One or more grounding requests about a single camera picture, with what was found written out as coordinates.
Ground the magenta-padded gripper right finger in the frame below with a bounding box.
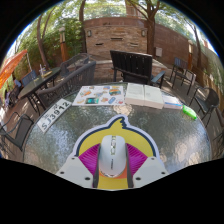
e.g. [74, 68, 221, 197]
[124, 143, 170, 189]

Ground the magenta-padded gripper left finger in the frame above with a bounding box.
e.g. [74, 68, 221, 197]
[55, 143, 101, 189]

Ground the white computer mouse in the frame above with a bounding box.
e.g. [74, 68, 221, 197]
[98, 134, 128, 179]

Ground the yellow duck mouse pad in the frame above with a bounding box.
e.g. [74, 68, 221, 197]
[68, 114, 158, 191]

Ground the white license plate sign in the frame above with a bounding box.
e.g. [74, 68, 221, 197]
[36, 98, 73, 134]

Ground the open white book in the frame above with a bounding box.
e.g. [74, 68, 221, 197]
[124, 82, 165, 110]

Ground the colourful sticker sheet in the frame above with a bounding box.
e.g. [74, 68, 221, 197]
[72, 85, 126, 107]

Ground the small closed book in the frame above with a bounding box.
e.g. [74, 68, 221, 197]
[161, 94, 184, 111]

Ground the green highlighter pen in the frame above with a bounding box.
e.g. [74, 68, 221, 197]
[181, 104, 198, 121]

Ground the grey metal mesh chair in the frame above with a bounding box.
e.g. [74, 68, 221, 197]
[0, 111, 35, 153]

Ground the grey wicker chair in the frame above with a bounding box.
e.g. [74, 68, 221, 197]
[35, 60, 98, 109]
[59, 52, 91, 78]

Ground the dark patio table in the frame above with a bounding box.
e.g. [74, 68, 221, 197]
[17, 67, 62, 114]

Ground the black metal round chair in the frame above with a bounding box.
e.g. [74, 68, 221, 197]
[191, 86, 220, 128]

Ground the dark slatted patio chair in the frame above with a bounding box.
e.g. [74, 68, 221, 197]
[169, 57, 189, 84]
[181, 68, 198, 96]

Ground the clear drink cup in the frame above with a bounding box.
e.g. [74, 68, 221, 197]
[38, 63, 45, 78]

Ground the blue-grey patio chair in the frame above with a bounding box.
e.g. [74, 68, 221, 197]
[20, 69, 38, 88]

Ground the person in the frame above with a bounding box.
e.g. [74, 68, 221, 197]
[12, 77, 23, 98]

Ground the orange patio umbrella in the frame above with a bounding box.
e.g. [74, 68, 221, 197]
[0, 49, 29, 89]

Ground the tree trunk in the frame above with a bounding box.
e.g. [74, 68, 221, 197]
[78, 0, 88, 53]
[35, 13, 54, 69]
[128, 0, 168, 57]

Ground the grey wall utility box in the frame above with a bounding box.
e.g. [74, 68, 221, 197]
[154, 46, 163, 58]

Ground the wooden lamp post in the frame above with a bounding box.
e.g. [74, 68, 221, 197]
[187, 39, 195, 71]
[58, 26, 68, 63]

